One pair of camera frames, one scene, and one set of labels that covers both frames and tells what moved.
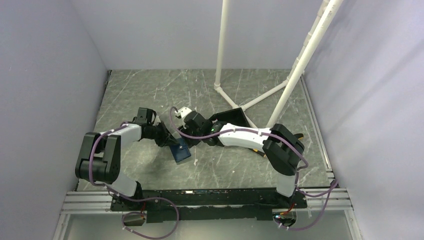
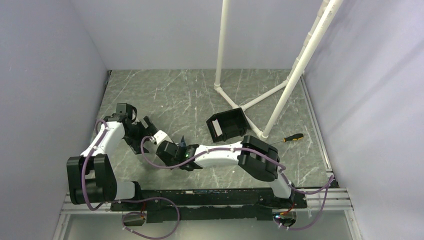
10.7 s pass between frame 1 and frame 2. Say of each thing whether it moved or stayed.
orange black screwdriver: stayed
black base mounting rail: stayed
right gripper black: moved
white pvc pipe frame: stayed
